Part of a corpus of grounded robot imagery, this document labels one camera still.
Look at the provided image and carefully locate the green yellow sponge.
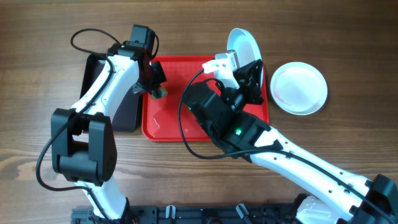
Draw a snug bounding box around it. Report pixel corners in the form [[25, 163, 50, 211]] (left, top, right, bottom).
[[151, 86, 168, 100]]

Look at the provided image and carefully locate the light blue plate top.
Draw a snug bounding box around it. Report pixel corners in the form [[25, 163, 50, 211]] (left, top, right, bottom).
[[223, 28, 262, 89]]

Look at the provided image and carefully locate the white plate with stain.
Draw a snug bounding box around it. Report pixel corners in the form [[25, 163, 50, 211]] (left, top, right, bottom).
[[269, 62, 328, 116]]

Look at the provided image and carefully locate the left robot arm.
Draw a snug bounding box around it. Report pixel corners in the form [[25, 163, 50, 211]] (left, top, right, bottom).
[[48, 42, 166, 223]]

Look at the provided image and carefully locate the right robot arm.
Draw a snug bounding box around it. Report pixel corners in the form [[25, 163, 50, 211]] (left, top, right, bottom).
[[180, 59, 397, 223]]

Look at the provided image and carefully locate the red plastic tray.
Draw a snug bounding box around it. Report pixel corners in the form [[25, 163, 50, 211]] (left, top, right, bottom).
[[142, 55, 269, 142]]

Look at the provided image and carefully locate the black plastic tray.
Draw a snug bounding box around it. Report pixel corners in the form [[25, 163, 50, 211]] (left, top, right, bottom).
[[80, 54, 142, 133]]

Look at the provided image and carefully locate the right black cable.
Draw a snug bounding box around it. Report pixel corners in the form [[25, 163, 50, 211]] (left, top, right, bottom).
[[177, 68, 396, 224]]

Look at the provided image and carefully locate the black cable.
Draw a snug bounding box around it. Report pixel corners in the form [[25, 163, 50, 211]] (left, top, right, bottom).
[[177, 68, 396, 224], [35, 28, 160, 224]]

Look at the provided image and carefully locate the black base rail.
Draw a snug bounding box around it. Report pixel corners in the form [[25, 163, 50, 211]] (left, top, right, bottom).
[[70, 203, 312, 224]]

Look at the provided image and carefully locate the left black cable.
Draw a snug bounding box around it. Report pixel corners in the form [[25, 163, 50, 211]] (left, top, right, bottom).
[[35, 28, 160, 224]]

